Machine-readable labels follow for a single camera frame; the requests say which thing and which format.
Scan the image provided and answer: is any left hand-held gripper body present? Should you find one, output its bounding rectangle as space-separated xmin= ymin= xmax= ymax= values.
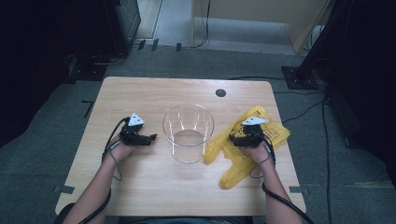
xmin=119 ymin=112 xmax=148 ymax=147

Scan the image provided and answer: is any person's right hand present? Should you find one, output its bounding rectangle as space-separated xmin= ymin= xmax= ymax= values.
xmin=242 ymin=140 xmax=276 ymax=166

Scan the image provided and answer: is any black cabinet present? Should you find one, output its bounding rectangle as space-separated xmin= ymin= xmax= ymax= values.
xmin=104 ymin=0 xmax=142 ymax=58

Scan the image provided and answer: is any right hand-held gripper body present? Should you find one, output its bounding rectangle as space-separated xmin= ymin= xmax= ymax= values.
xmin=236 ymin=116 xmax=270 ymax=148

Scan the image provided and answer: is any person's left hand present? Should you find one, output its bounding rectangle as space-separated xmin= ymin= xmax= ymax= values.
xmin=105 ymin=135 xmax=138 ymax=163

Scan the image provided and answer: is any black hanging cable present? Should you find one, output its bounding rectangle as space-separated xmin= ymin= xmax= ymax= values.
xmin=189 ymin=0 xmax=212 ymax=49

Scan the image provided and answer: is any black stand base plate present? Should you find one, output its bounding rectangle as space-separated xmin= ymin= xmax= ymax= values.
xmin=281 ymin=65 xmax=319 ymax=91

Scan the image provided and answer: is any thin gripper cable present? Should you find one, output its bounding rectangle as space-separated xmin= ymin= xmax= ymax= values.
xmin=109 ymin=141 xmax=123 ymax=182
xmin=249 ymin=133 xmax=276 ymax=180

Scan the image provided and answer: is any light wooden furniture panel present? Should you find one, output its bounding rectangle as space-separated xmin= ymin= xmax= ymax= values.
xmin=191 ymin=0 xmax=332 ymax=54

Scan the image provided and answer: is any black floor cable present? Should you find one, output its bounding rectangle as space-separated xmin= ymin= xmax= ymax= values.
xmin=227 ymin=76 xmax=333 ymax=224

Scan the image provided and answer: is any black metal stand foot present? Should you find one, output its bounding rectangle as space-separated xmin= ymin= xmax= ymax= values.
xmin=64 ymin=53 xmax=127 ymax=84

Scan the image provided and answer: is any thin left gripper cable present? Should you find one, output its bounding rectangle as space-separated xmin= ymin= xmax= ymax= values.
xmin=109 ymin=141 xmax=123 ymax=182

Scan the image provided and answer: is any thick black left gripper cable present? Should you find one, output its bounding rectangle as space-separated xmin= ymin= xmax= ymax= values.
xmin=78 ymin=117 xmax=131 ymax=224

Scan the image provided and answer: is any clear plastic container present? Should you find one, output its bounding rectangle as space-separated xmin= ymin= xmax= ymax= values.
xmin=162 ymin=103 xmax=216 ymax=164

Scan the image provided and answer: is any thin right gripper cable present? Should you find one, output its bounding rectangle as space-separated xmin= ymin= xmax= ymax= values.
xmin=249 ymin=133 xmax=276 ymax=180

